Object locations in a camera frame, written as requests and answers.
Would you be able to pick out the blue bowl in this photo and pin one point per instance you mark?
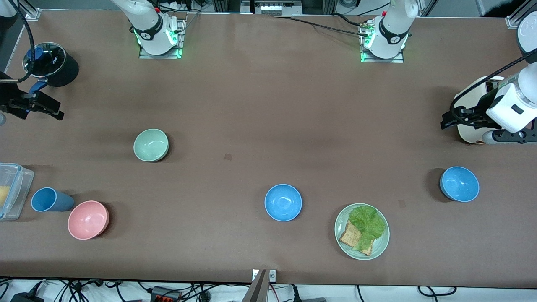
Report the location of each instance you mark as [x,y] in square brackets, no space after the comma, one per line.
[283,202]
[459,183]

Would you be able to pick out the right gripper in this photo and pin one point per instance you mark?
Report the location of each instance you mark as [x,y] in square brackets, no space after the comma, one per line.
[9,102]

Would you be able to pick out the grey metal camera post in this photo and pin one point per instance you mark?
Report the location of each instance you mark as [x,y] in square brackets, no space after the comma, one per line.
[256,289]

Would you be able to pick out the blue cup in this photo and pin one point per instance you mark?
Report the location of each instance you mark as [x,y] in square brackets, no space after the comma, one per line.
[52,200]

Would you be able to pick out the brown bread slice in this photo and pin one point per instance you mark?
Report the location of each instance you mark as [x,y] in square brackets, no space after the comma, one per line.
[348,237]

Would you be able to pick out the silver control box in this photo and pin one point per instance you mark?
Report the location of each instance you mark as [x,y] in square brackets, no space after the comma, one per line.
[272,7]

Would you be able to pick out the yellow food item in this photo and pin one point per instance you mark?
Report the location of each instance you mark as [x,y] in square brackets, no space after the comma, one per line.
[3,196]

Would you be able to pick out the glass lid with blue knob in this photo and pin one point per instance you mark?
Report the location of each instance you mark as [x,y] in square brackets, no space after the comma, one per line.
[50,63]

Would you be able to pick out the black power adapter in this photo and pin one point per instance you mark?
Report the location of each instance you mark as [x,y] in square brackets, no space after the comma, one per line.
[25,298]

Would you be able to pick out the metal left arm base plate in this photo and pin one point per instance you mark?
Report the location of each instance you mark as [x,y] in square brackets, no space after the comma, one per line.
[381,60]

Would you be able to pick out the cream white toaster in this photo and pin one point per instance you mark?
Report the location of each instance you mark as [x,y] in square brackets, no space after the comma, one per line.
[467,135]

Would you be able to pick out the clear plastic container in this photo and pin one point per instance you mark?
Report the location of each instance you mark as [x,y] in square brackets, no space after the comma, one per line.
[19,184]

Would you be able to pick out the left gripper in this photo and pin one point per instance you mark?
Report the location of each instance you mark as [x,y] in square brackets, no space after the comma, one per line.
[480,110]

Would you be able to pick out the light green plate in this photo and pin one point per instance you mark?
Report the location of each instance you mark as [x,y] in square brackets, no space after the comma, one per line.
[379,245]

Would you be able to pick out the light green bowl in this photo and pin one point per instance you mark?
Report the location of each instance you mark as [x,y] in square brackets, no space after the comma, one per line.
[150,144]

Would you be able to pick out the aluminium corner bracket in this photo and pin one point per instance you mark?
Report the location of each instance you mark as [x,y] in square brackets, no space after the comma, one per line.
[32,14]
[514,21]

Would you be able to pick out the pink bowl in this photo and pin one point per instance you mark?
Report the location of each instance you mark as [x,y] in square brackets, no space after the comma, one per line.
[87,220]

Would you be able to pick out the green lettuce leaf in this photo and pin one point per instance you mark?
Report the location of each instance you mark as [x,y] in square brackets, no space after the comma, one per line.
[367,222]

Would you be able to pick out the black orange power strip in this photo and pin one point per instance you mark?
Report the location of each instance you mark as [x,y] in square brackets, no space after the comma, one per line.
[165,295]

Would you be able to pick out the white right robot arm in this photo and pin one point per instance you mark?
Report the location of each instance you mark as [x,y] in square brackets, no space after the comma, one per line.
[147,25]

